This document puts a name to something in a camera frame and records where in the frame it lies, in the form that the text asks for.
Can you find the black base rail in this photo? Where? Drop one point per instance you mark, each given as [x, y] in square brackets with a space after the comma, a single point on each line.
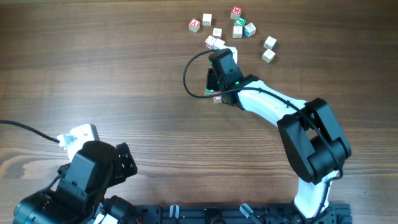
[270, 213]

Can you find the white picture block centre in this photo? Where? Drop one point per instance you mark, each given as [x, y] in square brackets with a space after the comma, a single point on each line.
[237, 32]

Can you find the red letter M block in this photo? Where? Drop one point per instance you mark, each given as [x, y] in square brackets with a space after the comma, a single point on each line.
[236, 12]

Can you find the plain block upper right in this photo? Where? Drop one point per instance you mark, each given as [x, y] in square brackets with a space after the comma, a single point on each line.
[270, 43]

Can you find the plain wooden block top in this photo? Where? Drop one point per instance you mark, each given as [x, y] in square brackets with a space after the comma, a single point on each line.
[206, 19]

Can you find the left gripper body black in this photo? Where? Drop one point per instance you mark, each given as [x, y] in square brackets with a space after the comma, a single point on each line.
[125, 162]

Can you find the green letter block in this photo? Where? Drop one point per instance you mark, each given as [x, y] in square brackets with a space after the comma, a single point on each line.
[209, 92]

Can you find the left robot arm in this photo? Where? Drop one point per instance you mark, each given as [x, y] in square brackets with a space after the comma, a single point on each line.
[76, 193]

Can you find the white block beside red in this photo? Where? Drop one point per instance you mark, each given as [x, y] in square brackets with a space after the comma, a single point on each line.
[219, 44]

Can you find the red letter A block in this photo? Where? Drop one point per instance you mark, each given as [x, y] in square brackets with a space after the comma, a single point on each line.
[194, 25]

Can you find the plain block lower right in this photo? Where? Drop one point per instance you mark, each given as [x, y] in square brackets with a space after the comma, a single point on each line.
[268, 55]

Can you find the red edged picture block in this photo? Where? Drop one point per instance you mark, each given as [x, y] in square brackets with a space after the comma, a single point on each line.
[209, 42]

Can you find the green picture block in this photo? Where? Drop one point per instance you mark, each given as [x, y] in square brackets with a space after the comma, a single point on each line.
[240, 22]

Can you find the blue edged block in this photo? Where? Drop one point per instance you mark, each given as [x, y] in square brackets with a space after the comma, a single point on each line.
[249, 29]

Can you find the small white picture block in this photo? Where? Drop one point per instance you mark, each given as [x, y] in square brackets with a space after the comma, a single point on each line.
[217, 33]

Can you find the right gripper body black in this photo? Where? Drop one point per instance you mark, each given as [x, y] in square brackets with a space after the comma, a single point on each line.
[222, 80]

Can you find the red letter I block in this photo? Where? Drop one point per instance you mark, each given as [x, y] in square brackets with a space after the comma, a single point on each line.
[217, 98]

